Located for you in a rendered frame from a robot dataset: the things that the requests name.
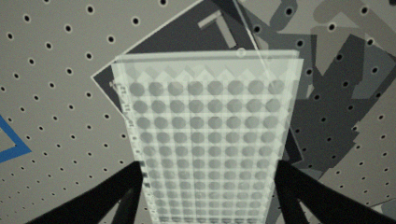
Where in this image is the grey perforated base plate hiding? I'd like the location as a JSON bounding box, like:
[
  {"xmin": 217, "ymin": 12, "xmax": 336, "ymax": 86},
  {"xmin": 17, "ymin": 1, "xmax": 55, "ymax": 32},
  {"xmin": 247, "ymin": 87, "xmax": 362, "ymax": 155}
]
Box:
[{"xmin": 0, "ymin": 0, "xmax": 396, "ymax": 224}]

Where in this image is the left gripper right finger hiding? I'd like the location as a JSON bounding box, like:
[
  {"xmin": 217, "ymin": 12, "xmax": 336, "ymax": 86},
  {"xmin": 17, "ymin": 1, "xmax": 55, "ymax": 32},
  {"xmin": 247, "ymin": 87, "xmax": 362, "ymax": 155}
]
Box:
[{"xmin": 274, "ymin": 160, "xmax": 396, "ymax": 224}]

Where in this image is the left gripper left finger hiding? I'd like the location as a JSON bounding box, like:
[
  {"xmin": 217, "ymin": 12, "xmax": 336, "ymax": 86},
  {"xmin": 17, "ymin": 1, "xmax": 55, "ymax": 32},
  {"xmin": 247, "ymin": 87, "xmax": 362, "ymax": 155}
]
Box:
[{"xmin": 25, "ymin": 161, "xmax": 144, "ymax": 224}]

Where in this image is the blue tape outline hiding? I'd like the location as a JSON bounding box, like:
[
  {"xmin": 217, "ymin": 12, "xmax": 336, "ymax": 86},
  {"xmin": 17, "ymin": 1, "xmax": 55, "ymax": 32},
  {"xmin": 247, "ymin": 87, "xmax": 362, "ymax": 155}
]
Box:
[{"xmin": 0, "ymin": 115, "xmax": 32, "ymax": 163}]

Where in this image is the clear well plate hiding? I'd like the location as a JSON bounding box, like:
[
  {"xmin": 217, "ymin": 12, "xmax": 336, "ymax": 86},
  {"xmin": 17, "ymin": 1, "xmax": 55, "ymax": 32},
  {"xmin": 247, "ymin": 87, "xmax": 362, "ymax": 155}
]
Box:
[{"xmin": 111, "ymin": 49, "xmax": 304, "ymax": 224}]

